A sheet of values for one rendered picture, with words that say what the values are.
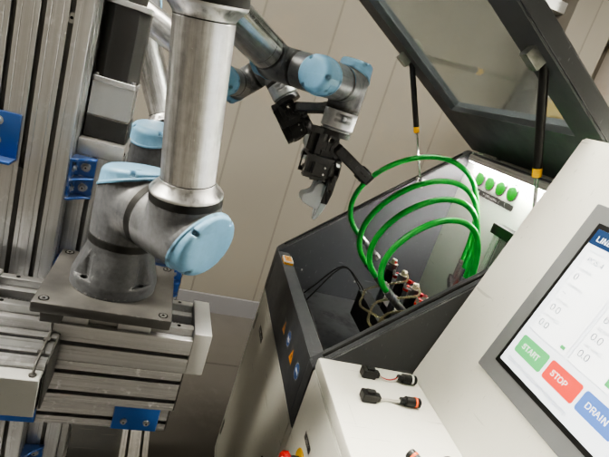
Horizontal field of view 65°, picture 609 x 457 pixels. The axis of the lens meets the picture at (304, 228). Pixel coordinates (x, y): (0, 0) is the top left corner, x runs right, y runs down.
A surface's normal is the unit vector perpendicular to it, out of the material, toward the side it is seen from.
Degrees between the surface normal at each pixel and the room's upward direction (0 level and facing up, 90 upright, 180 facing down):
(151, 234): 98
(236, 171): 90
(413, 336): 90
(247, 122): 90
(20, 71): 90
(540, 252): 76
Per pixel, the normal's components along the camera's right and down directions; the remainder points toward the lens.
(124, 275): 0.53, 0.09
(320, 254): 0.16, 0.33
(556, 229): -0.84, -0.44
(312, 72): -0.53, 0.08
